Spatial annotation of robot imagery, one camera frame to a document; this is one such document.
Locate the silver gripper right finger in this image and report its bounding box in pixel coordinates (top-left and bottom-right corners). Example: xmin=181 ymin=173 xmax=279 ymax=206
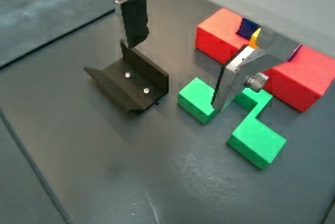
xmin=210 ymin=27 xmax=302 ymax=112

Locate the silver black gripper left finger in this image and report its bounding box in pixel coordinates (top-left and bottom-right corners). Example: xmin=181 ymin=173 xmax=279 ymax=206
xmin=115 ymin=0 xmax=149 ymax=48

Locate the green stepped block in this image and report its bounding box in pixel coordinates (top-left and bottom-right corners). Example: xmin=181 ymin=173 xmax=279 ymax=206
xmin=178 ymin=78 xmax=287 ymax=169

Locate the red base board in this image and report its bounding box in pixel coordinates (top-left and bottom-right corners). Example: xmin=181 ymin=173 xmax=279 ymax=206
xmin=196 ymin=9 xmax=335 ymax=112

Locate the black angled fixture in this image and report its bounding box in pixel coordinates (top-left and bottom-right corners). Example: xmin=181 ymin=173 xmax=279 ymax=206
xmin=83 ymin=41 xmax=169 ymax=114

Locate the yellow long bar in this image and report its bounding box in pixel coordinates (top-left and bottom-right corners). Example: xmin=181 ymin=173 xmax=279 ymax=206
xmin=249 ymin=28 xmax=261 ymax=49

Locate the dark blue left post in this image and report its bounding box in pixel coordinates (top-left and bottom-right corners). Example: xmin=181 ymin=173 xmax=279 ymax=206
xmin=237 ymin=18 xmax=259 ymax=39

